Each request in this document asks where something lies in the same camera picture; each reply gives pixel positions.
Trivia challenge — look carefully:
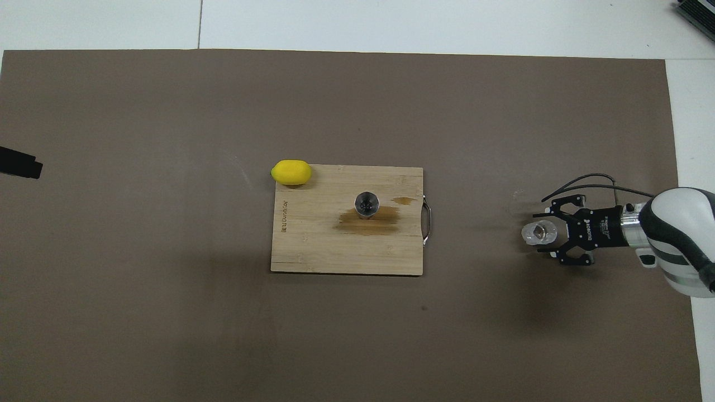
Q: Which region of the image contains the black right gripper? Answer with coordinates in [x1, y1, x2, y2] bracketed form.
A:
[532, 193, 627, 267]

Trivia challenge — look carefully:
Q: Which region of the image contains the wooden cutting board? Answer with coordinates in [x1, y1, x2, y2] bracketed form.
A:
[271, 165, 432, 276]

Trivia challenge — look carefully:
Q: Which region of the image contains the yellow lemon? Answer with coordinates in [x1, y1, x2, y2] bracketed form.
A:
[271, 160, 312, 186]

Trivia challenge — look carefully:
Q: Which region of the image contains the clear glass cup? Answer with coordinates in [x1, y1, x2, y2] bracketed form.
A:
[521, 220, 559, 247]

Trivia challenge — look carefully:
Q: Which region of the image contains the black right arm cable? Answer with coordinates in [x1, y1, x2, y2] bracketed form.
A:
[541, 173, 655, 204]

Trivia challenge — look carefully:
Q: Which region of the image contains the brown table mat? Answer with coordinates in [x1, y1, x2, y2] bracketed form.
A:
[0, 49, 702, 402]

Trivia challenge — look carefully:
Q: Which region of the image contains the grey ribbed device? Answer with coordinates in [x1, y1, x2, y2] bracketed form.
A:
[674, 0, 715, 27]

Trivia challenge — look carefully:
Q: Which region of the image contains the metal jigger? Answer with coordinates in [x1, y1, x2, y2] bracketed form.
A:
[355, 191, 380, 219]

